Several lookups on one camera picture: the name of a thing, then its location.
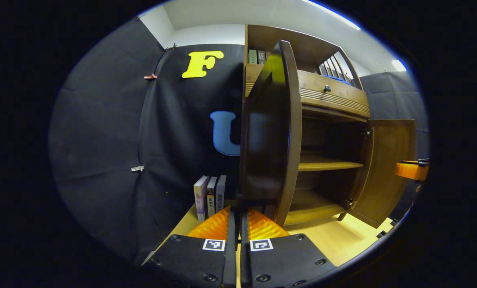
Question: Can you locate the wooden double-door shoe cabinet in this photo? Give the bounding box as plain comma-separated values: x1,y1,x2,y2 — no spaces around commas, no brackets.
244,24,371,226

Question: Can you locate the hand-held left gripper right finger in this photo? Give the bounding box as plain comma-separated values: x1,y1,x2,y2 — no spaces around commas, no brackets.
240,207,337,288

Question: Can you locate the dark book with yellow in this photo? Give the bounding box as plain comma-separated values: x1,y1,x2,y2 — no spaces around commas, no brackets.
206,176,218,218

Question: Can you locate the white and purple book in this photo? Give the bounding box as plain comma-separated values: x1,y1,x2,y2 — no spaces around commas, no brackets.
194,175,210,222

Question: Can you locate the wooden inner shelf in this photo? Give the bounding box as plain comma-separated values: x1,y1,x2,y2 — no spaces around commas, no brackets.
298,154,364,172

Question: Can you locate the wooden cabinet drawer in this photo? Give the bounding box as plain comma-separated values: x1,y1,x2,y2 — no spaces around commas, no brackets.
244,64,371,118

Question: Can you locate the lavender book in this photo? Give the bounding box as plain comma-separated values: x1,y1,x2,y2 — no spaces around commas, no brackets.
216,174,227,213

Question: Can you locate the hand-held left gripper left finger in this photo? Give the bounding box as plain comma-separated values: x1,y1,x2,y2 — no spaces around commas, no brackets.
142,206,238,288

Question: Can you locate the wooden shoe cabinet door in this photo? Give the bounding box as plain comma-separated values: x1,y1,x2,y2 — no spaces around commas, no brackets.
348,119,417,228
238,39,303,228

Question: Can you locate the blue towel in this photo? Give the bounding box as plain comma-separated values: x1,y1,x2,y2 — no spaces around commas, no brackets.
324,74,353,85

